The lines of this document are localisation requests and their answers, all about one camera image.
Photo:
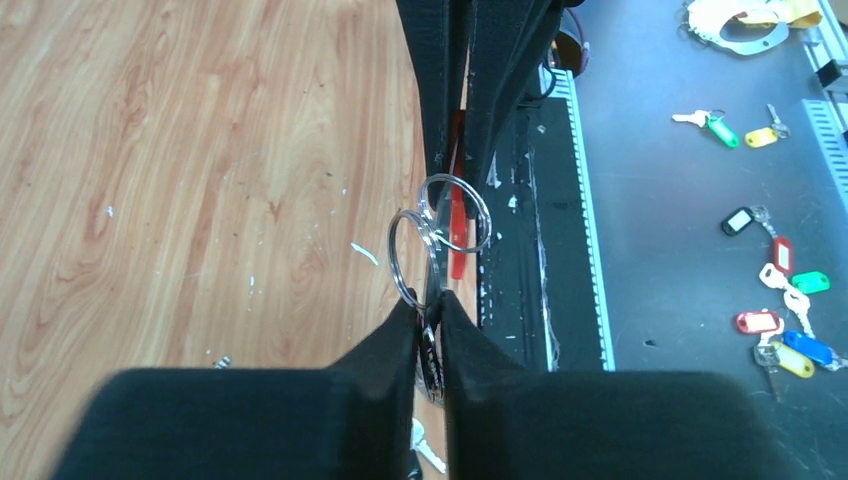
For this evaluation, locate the white tape roll pieces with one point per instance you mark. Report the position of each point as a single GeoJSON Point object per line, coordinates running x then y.
{"type": "Point", "coordinates": [748, 28]}

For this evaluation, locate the red tag key on floor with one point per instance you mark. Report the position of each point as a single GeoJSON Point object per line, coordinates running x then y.
{"type": "Point", "coordinates": [783, 256]}

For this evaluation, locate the yellow tag key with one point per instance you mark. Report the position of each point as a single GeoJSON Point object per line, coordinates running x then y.
{"type": "Point", "coordinates": [768, 135]}
{"type": "Point", "coordinates": [775, 356]}

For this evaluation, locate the red tag key lower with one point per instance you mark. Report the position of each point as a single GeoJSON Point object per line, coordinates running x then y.
{"type": "Point", "coordinates": [764, 322]}

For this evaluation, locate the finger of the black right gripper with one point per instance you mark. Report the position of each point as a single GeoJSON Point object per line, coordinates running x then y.
{"type": "Point", "coordinates": [508, 40]}
{"type": "Point", "coordinates": [434, 34]}

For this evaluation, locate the blue tag key on floor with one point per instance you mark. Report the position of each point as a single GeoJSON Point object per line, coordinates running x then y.
{"type": "Point", "coordinates": [819, 352]}

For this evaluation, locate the black tag key on floor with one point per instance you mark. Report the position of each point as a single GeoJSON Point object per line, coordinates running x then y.
{"type": "Point", "coordinates": [742, 217]}

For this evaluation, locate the green tag key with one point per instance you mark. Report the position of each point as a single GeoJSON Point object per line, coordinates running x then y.
{"type": "Point", "coordinates": [712, 121]}

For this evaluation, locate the white paper scrap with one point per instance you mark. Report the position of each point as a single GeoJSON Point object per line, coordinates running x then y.
{"type": "Point", "coordinates": [365, 252]}

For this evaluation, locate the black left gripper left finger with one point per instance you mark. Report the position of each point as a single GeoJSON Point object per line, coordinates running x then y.
{"type": "Point", "coordinates": [349, 420]}

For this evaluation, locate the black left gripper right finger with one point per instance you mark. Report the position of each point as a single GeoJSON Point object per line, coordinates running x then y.
{"type": "Point", "coordinates": [505, 421]}

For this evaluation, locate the green tag on floor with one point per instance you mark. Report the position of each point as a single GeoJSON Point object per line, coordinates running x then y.
{"type": "Point", "coordinates": [811, 282]}

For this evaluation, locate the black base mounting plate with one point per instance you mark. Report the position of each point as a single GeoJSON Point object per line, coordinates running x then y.
{"type": "Point", "coordinates": [540, 286]}

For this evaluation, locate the yellow tag key lower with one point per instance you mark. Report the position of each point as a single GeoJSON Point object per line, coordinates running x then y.
{"type": "Point", "coordinates": [775, 356]}

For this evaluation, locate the keyring holder with red handle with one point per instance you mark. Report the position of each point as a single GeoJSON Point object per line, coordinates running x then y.
{"type": "Point", "coordinates": [453, 223]}

